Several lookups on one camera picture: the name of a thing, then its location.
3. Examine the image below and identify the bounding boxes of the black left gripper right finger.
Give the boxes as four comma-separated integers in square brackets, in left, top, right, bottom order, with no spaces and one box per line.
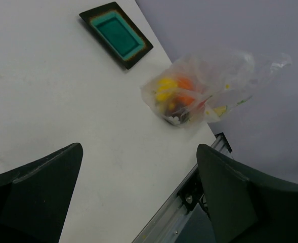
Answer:
[197,144,298,242]

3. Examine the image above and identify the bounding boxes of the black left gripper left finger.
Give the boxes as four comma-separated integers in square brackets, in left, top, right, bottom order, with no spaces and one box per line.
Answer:
[0,143,83,242]

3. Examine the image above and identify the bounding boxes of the dark purple fake fruit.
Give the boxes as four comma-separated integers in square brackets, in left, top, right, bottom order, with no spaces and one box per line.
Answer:
[164,102,189,125]

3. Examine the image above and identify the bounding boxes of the clear plastic bag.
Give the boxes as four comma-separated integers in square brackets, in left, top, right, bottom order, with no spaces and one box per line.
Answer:
[141,48,292,128]

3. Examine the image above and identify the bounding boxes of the orange fake fruit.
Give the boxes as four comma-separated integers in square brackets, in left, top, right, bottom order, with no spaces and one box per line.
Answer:
[176,76,195,106]

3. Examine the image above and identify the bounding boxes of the yellow fake fruit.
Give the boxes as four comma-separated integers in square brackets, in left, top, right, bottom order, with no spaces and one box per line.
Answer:
[155,77,178,103]

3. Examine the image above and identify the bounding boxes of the teal rectangular tray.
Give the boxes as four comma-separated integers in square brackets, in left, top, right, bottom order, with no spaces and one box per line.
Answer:
[79,2,153,70]

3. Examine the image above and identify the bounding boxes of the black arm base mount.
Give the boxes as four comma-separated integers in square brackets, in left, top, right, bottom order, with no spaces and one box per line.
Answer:
[177,173,208,213]

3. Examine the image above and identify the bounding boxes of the aluminium table frame rail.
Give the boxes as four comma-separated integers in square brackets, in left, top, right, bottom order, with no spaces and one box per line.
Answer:
[132,131,233,243]

